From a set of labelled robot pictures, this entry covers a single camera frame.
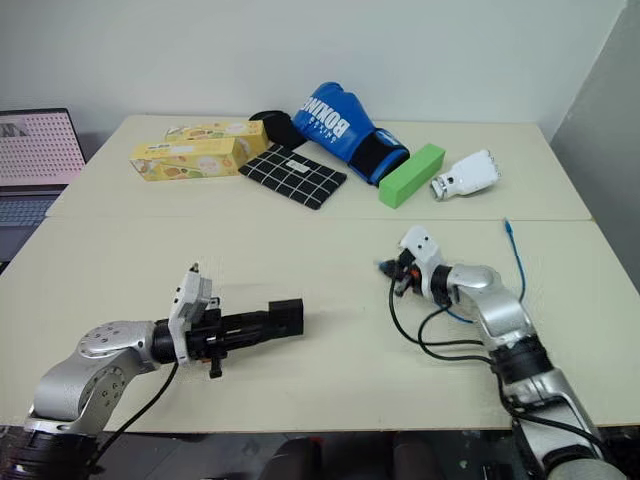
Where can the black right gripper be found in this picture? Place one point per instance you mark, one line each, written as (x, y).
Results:
(406, 274)

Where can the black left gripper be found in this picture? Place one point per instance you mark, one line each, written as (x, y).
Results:
(205, 340)

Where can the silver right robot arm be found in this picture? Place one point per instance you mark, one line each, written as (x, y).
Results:
(510, 320)

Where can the yellow food box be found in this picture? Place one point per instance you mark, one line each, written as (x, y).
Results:
(225, 134)
(190, 161)

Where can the green foam block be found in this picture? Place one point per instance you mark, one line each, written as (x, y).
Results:
(411, 176)

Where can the black grid pad sheet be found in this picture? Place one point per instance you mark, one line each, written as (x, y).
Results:
(294, 176)

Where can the blue boxing glove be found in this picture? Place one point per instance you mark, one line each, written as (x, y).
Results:
(340, 130)

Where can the black fabric pouch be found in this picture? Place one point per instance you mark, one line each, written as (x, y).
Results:
(280, 128)

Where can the grey laptop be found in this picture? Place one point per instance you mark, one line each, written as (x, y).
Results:
(35, 165)

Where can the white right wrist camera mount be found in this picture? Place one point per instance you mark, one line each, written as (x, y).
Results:
(423, 250)

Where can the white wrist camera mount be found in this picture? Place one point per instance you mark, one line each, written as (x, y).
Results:
(186, 305)
(423, 250)

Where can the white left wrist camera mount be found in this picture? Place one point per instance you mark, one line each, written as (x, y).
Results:
(186, 305)

